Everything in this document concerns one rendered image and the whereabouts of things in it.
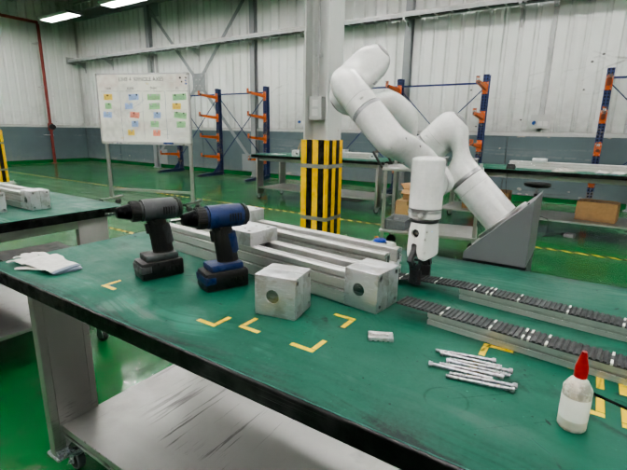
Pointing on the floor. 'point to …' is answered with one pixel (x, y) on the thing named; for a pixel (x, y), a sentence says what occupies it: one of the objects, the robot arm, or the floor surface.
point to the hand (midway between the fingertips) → (419, 274)
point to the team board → (146, 117)
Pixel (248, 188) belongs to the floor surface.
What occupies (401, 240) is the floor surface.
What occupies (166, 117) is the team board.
